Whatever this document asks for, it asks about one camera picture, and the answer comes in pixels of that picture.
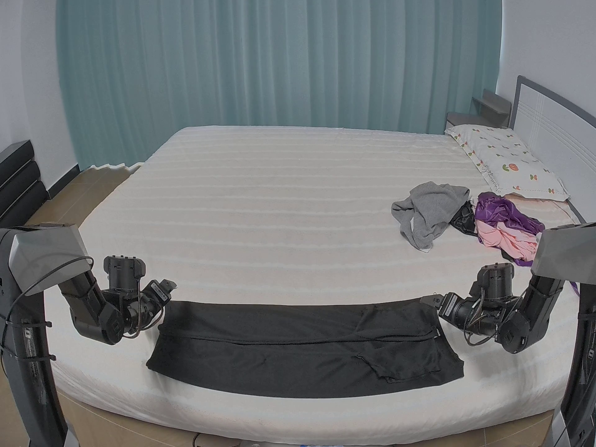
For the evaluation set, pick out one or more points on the bed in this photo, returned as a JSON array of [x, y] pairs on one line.
[[279, 193]]

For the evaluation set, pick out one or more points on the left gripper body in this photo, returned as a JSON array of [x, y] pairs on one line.
[[153, 301]]

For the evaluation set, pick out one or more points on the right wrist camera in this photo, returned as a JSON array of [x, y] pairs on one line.
[[475, 290]]

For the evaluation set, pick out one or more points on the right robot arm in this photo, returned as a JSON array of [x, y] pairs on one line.
[[563, 249]]

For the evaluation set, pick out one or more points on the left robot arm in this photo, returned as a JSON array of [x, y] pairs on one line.
[[42, 249]]

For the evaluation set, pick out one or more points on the dark chest of drawers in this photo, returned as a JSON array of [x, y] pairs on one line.
[[18, 179]]

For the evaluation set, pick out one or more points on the black T-shirt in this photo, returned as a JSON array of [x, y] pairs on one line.
[[302, 342]]

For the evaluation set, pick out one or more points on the purple garment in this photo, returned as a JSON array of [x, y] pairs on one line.
[[505, 210]]

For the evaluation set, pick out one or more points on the blue-green curtain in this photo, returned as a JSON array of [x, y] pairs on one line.
[[372, 49], [153, 63]]

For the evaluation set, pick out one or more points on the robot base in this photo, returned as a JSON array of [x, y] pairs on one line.
[[307, 445]]

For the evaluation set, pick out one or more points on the white printed pillow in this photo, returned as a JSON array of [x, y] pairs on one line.
[[507, 161]]

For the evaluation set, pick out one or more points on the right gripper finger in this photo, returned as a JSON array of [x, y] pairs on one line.
[[433, 300]]

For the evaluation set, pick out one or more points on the grey garment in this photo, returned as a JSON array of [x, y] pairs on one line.
[[433, 200]]

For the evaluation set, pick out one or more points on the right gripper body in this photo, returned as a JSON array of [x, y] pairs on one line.
[[458, 312]]

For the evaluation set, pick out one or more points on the pink garment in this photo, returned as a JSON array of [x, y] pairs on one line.
[[507, 240]]

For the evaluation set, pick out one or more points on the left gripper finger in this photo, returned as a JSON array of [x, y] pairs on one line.
[[170, 286]]

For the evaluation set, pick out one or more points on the grey bedside table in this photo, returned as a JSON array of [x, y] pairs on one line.
[[493, 105]]

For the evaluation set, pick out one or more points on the black shiny garment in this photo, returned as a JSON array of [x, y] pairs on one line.
[[465, 219]]

